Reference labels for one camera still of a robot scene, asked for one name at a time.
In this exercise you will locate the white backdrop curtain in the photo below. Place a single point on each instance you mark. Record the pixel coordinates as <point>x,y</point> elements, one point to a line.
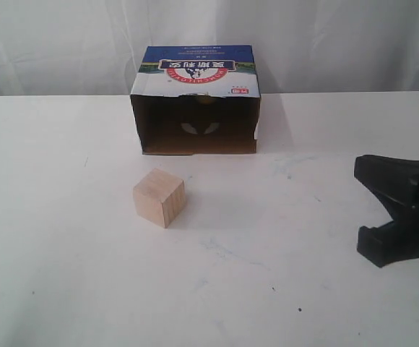
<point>95,47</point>

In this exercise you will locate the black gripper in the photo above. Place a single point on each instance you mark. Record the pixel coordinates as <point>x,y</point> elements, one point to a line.
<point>395,183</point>

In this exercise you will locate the light wooden cube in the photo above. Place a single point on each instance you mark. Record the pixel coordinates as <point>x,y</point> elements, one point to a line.
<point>159,197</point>

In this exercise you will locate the blue white cardboard box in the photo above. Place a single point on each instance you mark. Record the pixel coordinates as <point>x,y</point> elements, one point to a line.
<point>169,119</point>

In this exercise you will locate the yellow tennis ball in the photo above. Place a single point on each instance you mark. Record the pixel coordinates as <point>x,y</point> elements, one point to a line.
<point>205,99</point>

